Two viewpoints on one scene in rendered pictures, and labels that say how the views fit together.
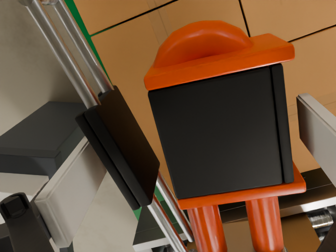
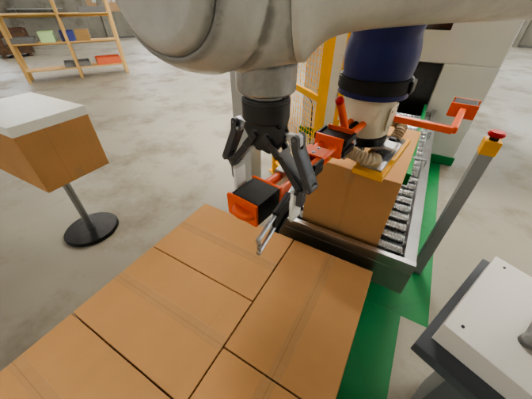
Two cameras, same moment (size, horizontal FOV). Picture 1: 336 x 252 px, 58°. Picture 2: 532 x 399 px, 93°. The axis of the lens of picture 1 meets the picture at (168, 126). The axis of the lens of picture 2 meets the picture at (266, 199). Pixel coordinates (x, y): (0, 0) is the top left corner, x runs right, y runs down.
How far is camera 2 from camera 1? 0.38 m
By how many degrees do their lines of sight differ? 45
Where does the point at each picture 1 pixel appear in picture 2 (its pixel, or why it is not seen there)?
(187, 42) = (242, 211)
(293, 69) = (245, 279)
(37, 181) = (440, 337)
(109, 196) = not seen: hidden behind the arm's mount
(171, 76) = (250, 204)
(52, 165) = (420, 340)
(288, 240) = (317, 211)
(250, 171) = (258, 183)
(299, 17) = (221, 297)
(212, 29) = (235, 210)
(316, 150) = (243, 179)
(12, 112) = not seen: outside the picture
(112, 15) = not seen: outside the picture
